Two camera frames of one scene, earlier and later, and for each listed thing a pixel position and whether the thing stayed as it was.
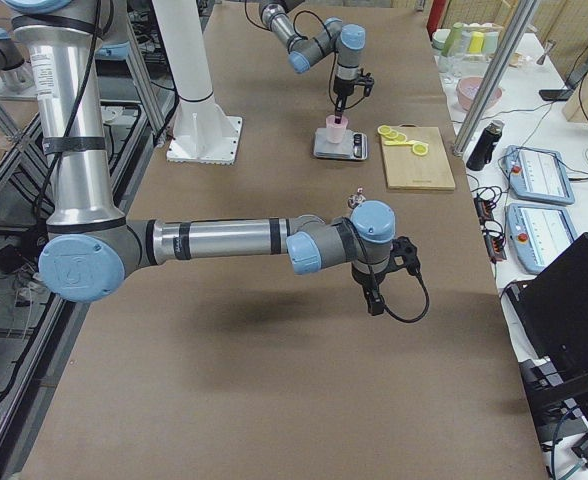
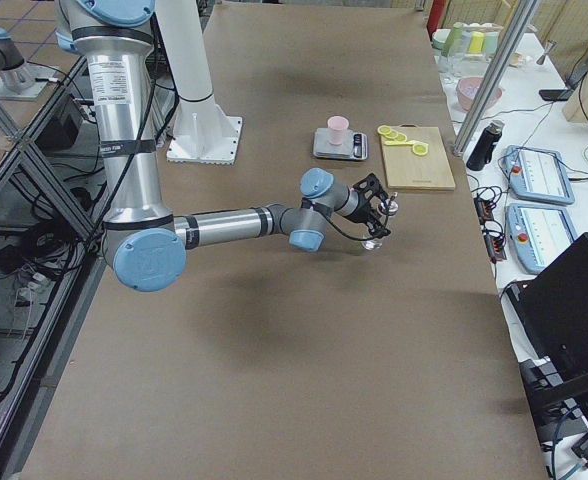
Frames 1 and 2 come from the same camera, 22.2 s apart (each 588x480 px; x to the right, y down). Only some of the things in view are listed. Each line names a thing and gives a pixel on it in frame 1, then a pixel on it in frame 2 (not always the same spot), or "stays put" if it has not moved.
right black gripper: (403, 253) -> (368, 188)
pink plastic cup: (335, 132) stays put
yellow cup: (475, 42) stays put
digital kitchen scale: (353, 147) stays put
